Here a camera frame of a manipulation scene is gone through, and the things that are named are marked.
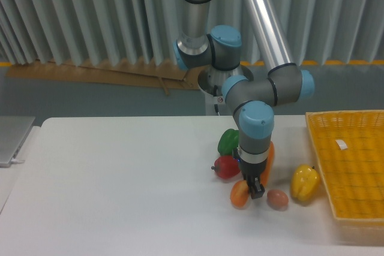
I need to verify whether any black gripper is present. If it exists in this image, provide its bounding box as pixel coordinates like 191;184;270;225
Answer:
239;158;268;200

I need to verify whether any orange toy baguette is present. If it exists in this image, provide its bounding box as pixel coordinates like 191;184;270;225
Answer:
230;141;275;208

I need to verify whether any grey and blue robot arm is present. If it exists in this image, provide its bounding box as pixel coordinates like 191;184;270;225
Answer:
173;0;314;199

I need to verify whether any white label in basket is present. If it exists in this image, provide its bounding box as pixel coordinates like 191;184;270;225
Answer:
335;139;348;150

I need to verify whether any brown toy egg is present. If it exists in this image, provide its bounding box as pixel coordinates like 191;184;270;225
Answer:
267;189;289;209

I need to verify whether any red toy bell pepper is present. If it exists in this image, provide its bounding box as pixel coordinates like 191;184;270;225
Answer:
211;155;240;179

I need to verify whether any yellow toy bell pepper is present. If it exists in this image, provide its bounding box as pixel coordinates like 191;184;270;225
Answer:
290;164;320;202

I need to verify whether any green toy bell pepper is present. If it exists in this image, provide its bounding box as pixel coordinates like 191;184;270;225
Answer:
217;129;239;156

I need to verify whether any brown cardboard sheet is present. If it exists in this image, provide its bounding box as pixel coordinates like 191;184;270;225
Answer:
6;58;204;95

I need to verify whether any silver laptop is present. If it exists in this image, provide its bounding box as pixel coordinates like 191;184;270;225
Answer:
1;116;35;168

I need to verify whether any black cable on pedestal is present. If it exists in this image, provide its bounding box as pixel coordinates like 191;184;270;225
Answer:
213;85;221;116

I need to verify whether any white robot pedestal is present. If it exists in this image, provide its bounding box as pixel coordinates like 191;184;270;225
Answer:
197;65;253;116

